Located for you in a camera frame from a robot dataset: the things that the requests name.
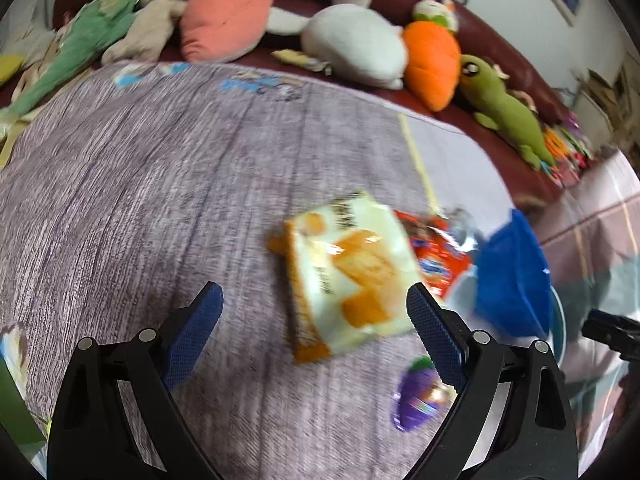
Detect grey printed tablecloth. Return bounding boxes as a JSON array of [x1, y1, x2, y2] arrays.
[[0, 60, 516, 480]]

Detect beige fluffy plush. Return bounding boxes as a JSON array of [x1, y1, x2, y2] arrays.
[[101, 0, 193, 66]]

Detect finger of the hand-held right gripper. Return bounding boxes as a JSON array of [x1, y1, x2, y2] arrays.
[[581, 309, 640, 358]]

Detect olive green crocodile plush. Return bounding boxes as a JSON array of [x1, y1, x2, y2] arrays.
[[457, 54, 557, 171]]

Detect pink carrot rabbit plush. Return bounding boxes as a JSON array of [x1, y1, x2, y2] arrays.
[[179, 0, 282, 63]]

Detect cardboard boxes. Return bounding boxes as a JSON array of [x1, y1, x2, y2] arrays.
[[575, 62, 637, 136]]

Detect yellow and white snack packet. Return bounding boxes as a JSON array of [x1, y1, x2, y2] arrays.
[[267, 191, 426, 365]]

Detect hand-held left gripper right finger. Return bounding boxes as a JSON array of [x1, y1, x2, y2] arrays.
[[406, 282, 581, 480]]

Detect green carton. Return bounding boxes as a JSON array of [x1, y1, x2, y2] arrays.
[[0, 357, 47, 451]]

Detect white goose plush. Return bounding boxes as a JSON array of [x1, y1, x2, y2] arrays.
[[265, 0, 407, 91]]

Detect plaid blanket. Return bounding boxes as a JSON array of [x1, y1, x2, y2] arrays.
[[525, 150, 640, 461]]

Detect colourful toy pile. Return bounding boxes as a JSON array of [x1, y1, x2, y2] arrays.
[[544, 124, 597, 188]]

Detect yellow plush toy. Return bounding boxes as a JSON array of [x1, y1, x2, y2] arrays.
[[0, 54, 24, 86]]

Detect purple snack wrapper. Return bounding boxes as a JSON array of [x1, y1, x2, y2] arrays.
[[391, 355, 458, 433]]

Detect orange carrot rabbit plush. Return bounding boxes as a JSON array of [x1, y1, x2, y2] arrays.
[[402, 0, 462, 112]]

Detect orange snack wrapper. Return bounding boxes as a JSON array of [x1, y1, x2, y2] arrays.
[[395, 208, 482, 301]]

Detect green dinosaur plush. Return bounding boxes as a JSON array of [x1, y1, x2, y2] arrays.
[[0, 0, 146, 121]]

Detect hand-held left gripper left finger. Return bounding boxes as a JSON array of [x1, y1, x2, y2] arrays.
[[47, 281, 224, 480]]

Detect dark red leather sofa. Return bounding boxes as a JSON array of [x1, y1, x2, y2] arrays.
[[52, 0, 571, 201]]

